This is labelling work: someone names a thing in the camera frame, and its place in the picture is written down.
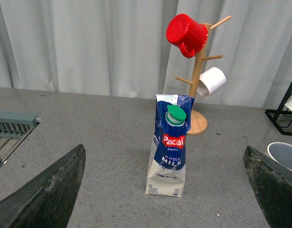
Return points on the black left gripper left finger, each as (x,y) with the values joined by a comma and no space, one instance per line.
(46,201)

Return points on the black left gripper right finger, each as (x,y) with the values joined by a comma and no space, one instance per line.
(272,186)

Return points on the white mug grey interior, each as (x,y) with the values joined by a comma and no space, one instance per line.
(280,152)

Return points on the blue Pascual milk carton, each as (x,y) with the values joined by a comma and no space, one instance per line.
(167,163)

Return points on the green dish rack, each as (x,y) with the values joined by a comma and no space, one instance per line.
(14,128)

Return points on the white mug on tree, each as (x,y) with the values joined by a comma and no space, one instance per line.
(210,81)

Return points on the red plastic mug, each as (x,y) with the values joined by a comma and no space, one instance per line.
(186,34)

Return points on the black wire rack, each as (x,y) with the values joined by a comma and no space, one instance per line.
(281,118)

